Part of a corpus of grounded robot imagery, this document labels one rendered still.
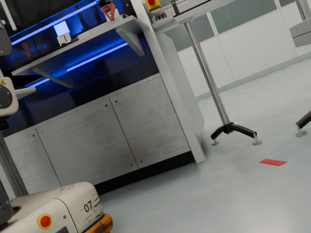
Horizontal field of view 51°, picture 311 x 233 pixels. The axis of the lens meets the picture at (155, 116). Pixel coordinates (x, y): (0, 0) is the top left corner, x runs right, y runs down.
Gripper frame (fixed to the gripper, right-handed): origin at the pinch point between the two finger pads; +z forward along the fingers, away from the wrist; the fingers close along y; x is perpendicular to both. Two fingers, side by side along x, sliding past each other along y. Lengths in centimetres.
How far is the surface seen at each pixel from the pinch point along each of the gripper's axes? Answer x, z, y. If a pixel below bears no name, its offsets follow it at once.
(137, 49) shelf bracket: -0.2, 11.1, 26.7
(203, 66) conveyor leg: -29, 29, 57
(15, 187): 98, 61, 16
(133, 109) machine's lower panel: 19, 40, 41
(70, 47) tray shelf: 23.5, 6.1, -5.1
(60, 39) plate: 45, -16, 31
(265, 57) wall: -107, -22, 505
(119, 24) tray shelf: -3.7, 5.5, -3.7
